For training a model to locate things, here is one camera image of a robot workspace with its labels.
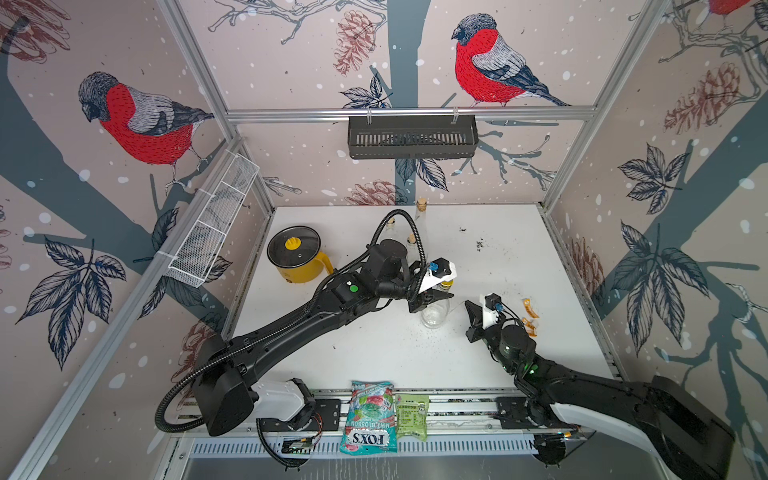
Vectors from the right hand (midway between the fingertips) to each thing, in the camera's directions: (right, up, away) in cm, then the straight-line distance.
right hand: (468, 299), depth 83 cm
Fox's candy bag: (-27, -27, -13) cm, 40 cm away
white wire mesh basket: (-78, +14, +3) cm, 79 cm away
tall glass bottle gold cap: (-8, -7, +8) cm, 13 cm away
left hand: (-8, +7, -16) cm, 19 cm away
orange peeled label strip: (+22, -5, +10) cm, 24 cm away
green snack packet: (-17, -27, -10) cm, 33 cm away
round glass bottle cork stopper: (-14, +27, -4) cm, 30 cm away
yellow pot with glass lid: (-53, +13, +10) cm, 55 cm away
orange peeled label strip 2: (+20, -10, +5) cm, 23 cm away
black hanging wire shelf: (-14, +52, +21) cm, 58 cm away
